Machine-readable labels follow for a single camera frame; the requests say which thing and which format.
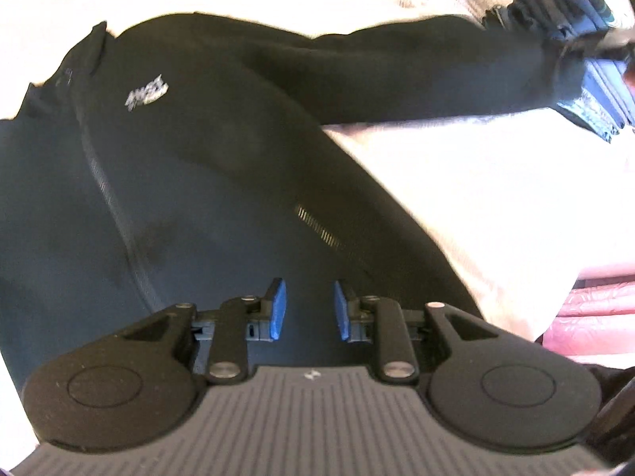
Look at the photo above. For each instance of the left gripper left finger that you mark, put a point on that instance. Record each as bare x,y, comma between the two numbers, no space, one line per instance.
237,322

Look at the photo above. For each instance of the striped navy sweater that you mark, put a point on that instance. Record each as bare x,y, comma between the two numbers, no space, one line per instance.
605,105

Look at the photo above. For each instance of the pink quilted blanket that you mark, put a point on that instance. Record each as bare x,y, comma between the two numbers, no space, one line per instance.
595,325

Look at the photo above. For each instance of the black zip jacket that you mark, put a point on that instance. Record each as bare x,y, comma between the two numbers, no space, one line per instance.
186,161

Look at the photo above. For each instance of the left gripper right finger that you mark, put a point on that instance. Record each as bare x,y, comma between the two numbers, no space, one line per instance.
404,345

